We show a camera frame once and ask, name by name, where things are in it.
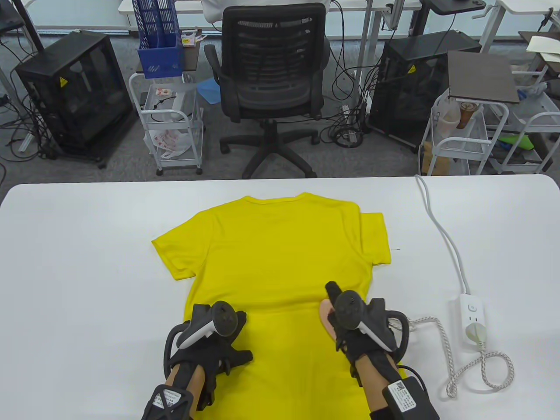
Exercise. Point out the person's left hand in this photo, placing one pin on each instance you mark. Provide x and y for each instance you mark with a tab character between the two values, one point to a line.
214	356

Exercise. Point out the person's right hand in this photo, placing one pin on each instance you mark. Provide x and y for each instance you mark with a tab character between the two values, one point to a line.
356	345

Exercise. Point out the pink electric iron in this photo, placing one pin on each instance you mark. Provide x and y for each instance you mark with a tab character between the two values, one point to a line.
326	315

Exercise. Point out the yellow t-shirt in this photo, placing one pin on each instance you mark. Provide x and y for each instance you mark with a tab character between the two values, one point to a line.
280	245

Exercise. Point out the person's left forearm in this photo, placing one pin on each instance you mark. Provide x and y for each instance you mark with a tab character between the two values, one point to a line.
199	380

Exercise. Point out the person's right forearm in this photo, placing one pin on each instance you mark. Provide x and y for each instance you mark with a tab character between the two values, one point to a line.
376	391

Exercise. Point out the black white hand controller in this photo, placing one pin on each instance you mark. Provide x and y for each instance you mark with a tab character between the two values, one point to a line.
349	308
223	317

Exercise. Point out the white table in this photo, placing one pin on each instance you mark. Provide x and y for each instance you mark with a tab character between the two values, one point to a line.
65	262

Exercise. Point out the brown cardboard box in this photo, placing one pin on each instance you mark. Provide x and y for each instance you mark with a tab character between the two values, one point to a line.
437	164

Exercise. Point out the white red plastic bag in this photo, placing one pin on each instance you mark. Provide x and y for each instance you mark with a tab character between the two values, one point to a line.
168	140

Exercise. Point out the white floor power strip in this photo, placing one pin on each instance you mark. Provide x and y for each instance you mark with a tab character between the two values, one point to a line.
348	113

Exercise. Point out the translucent white container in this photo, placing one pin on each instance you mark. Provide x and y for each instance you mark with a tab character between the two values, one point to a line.
446	122

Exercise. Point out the black computer case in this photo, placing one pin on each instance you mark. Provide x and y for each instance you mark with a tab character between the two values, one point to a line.
407	96
74	96

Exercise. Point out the brown coffee cup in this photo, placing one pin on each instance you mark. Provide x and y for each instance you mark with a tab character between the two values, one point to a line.
466	116

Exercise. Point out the green plastic object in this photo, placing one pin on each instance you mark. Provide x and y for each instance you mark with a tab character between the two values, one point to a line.
518	142

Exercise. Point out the blue plastic sheet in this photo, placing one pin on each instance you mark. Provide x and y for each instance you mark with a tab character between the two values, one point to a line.
208	92

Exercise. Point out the small pink white packet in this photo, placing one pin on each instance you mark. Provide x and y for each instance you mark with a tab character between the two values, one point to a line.
164	92

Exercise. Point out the black mesh office chair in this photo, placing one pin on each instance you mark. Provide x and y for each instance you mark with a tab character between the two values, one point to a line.
271	87

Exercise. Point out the blue file rack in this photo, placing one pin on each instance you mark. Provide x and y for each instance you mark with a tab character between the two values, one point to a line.
159	63

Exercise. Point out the black desk stand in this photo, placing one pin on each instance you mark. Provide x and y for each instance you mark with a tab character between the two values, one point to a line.
420	17

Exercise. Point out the beige paper folder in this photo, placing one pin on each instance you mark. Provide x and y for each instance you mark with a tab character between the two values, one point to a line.
542	43

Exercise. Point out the white crank desk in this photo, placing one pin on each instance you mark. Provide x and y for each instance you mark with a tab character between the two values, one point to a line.
525	4

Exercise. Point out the black caged wrist camera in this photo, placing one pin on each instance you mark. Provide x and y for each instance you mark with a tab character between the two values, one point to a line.
168	402

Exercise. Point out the black box wrist camera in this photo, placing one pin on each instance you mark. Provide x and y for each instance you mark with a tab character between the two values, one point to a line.
407	400

